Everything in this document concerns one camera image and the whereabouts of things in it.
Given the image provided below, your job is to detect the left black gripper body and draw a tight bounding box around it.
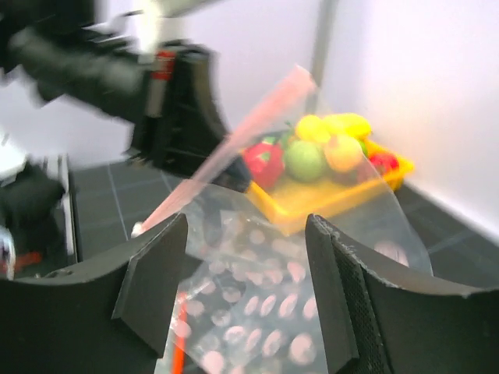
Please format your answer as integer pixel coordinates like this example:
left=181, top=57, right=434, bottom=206
left=128, top=41, right=228, bottom=178

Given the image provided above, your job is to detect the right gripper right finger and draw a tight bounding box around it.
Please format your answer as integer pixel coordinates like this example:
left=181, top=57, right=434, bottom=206
left=306, top=214, right=498, bottom=373

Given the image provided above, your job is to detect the green cabbage toy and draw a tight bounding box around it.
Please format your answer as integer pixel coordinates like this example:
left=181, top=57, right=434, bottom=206
left=284, top=140, right=326, bottom=183

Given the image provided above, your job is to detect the yellow plastic tray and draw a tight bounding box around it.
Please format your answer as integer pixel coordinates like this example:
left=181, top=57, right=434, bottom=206
left=243, top=138, right=415, bottom=237

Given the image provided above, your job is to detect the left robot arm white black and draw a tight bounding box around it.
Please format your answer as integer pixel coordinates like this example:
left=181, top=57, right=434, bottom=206
left=1, top=1, right=250, bottom=192

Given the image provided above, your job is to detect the red apple toy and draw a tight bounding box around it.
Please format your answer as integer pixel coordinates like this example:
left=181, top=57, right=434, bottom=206
left=369, top=152, right=399, bottom=175

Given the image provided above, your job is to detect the yellow lemon toy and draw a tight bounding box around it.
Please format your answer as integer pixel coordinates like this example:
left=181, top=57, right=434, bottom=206
left=295, top=115, right=331, bottom=144

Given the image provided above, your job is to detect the orange peach toy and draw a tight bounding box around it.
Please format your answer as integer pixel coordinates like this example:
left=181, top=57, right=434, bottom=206
left=324, top=134, right=364, bottom=172

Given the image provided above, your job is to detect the yellow mango toy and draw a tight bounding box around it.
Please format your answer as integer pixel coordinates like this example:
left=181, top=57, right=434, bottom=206
left=323, top=113, right=372, bottom=140

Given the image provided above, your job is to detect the pink polka dot zip bag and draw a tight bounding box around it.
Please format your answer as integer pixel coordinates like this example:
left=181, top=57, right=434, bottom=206
left=133, top=67, right=432, bottom=373

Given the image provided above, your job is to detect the black grid cutting mat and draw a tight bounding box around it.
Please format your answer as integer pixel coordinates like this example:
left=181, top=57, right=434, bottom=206
left=72, top=163, right=498, bottom=288

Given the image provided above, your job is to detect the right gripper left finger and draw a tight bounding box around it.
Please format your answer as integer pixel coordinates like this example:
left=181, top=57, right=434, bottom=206
left=1, top=213, right=188, bottom=374

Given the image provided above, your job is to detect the red dragon fruit toy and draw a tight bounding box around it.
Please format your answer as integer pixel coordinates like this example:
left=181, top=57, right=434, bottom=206
left=242, top=136, right=285, bottom=190

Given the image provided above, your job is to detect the green lime toy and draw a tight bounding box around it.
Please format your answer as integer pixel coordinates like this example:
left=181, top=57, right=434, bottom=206
left=358, top=139, right=369, bottom=158

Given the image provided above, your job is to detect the left aluminium frame post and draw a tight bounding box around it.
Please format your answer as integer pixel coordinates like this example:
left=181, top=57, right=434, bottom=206
left=303, top=0, right=340, bottom=116

